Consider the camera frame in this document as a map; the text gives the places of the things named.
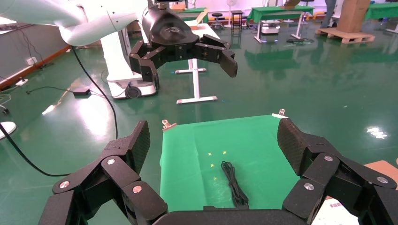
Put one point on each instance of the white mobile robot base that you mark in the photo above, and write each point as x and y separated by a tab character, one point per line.
270	28

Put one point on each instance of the green covered table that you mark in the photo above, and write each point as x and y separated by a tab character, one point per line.
276	12
382	11
189	15

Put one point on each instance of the white standing fan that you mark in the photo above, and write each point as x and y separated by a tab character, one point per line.
231	12

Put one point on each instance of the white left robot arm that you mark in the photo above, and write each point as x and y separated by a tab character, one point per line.
77	18

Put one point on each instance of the black square stool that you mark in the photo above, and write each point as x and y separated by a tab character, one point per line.
237	20

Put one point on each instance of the white table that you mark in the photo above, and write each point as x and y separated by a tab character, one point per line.
195	77

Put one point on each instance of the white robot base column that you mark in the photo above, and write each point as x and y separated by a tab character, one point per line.
119	68

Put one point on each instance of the black power adapter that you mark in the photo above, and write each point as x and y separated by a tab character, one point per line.
81	92

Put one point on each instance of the green tablecloth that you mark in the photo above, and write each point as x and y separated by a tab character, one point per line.
248	149

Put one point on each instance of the white printed paper sheet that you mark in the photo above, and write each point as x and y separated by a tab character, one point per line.
329	216

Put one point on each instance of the white round stand base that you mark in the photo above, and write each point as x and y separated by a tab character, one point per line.
6	129

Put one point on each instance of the wooden pallet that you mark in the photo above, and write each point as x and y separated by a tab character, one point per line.
345	34

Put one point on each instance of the brown cardboard box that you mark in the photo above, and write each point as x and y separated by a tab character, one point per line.
384	169

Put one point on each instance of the tall cardboard carton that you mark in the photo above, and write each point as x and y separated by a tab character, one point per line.
353	15

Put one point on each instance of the standing person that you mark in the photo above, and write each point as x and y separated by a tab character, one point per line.
329	12

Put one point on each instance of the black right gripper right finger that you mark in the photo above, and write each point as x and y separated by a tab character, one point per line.
326	177

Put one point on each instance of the metal binder clip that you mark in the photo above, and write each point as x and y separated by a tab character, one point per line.
168	125
280	113

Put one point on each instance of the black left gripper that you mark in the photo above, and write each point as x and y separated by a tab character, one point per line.
169	31

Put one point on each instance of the white power strip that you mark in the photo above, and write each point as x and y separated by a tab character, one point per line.
21	82

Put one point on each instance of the black round stool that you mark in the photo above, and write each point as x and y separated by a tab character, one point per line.
217	20

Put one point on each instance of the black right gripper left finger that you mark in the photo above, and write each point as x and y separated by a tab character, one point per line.
118	174

